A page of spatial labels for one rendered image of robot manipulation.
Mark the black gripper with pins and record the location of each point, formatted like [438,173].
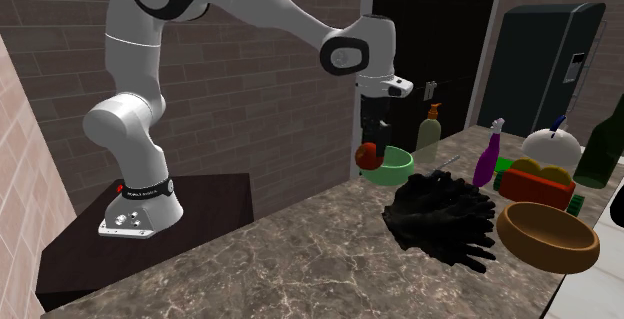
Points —
[375,113]

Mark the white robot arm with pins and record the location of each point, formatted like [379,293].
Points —
[131,113]

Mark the red apple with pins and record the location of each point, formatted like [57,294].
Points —
[365,157]

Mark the olive soap dispenser orange pump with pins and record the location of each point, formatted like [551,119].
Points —
[428,135]

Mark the green bowl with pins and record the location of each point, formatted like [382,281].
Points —
[397,168]

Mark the purple spray bottle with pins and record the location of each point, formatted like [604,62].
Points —
[487,164]

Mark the bright green flat box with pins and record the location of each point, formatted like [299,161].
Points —
[504,164]

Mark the black refrigerator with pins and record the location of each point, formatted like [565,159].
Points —
[526,74]

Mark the tan bread slice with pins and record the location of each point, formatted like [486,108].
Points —
[556,174]
[525,165]

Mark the dark robot stand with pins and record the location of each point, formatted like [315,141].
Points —
[204,201]

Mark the brown wooden bowl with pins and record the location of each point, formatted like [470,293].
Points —
[546,245]

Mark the dark green glass bottle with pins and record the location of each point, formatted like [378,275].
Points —
[602,154]

